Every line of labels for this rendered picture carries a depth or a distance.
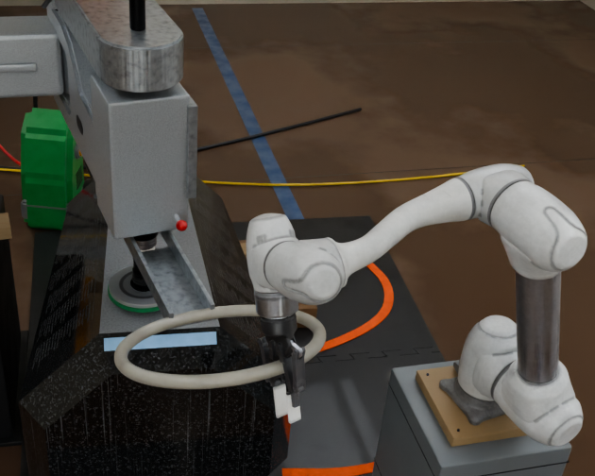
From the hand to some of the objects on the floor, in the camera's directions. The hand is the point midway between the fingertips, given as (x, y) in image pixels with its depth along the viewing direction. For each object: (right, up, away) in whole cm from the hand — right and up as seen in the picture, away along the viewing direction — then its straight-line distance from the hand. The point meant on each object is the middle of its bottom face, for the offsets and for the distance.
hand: (287, 403), depth 185 cm
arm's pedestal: (+49, -79, +110) cm, 144 cm away
